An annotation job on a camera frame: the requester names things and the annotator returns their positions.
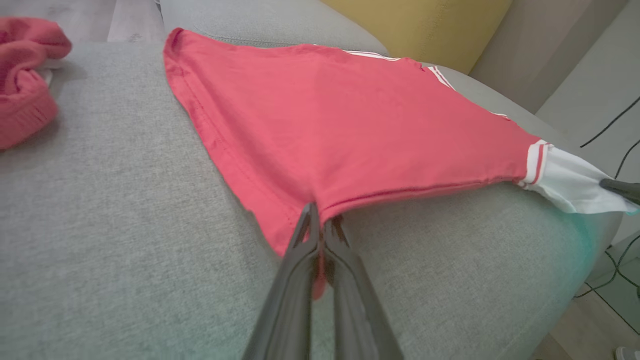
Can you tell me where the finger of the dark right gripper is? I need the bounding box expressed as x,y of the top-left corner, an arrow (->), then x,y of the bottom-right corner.
599,177 -> 640,207

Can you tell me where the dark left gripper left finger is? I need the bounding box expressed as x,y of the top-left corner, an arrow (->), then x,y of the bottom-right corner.
241,201 -> 322,360

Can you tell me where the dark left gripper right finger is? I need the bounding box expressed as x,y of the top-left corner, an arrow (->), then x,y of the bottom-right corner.
322,214 -> 407,360

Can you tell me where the red t-shirt with white sleeves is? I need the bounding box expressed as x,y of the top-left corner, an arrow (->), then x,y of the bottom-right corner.
162,27 -> 640,301

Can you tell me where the red knit garment white trim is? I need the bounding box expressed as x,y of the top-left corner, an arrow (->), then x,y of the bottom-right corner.
0,16 -> 74,152

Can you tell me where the large grey sofa ottoman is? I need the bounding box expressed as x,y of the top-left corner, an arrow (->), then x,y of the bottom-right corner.
0,42 -> 623,360

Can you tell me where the long yellow back cushion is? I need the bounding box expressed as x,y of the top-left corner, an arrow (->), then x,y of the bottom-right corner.
320,0 -> 515,76

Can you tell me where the grey sofa backrest cushion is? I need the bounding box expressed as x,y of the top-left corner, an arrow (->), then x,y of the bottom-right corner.
159,0 -> 391,57

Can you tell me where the thin black cable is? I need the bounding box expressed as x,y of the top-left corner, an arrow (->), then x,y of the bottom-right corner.
580,95 -> 640,149
574,232 -> 640,301
614,139 -> 640,180

